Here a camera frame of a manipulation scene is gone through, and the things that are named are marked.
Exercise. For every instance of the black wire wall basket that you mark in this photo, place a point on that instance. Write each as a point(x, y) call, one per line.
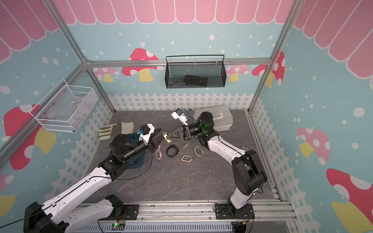
point(209, 66)

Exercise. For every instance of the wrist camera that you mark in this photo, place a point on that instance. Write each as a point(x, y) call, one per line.
point(179, 114)
point(145, 132)

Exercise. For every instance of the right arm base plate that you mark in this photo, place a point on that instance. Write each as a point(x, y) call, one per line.
point(228, 211)

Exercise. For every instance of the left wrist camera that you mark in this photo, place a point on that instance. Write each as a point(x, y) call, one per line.
point(145, 132)

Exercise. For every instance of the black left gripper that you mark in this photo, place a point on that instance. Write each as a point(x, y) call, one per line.
point(155, 143)

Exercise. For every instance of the black watch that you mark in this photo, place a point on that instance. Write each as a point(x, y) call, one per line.
point(172, 151)

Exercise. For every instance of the green circuit board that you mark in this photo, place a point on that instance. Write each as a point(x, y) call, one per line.
point(118, 226)

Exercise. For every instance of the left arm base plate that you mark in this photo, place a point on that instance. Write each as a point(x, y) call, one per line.
point(124, 212)

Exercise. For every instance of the teal plastic tray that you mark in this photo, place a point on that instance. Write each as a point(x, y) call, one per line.
point(138, 160)

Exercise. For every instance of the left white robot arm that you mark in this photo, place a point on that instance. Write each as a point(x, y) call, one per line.
point(58, 215)

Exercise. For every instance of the beige watch box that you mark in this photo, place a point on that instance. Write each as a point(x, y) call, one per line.
point(165, 135)

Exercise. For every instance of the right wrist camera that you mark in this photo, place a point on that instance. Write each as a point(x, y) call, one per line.
point(179, 114)

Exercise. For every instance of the translucent white storage box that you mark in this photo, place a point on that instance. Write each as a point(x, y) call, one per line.
point(222, 117)

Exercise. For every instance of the white wire wall basket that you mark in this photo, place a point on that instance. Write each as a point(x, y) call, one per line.
point(65, 107)

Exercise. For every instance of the beige work glove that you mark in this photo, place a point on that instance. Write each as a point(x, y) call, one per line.
point(112, 130)

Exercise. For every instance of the grey cable duct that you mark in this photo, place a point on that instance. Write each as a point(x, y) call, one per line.
point(159, 227)

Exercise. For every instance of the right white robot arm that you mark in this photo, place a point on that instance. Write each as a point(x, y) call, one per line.
point(248, 171)

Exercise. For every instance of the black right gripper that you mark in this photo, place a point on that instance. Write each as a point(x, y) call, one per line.
point(187, 135)

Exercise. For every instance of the black item in basket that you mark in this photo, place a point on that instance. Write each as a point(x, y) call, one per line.
point(195, 80)

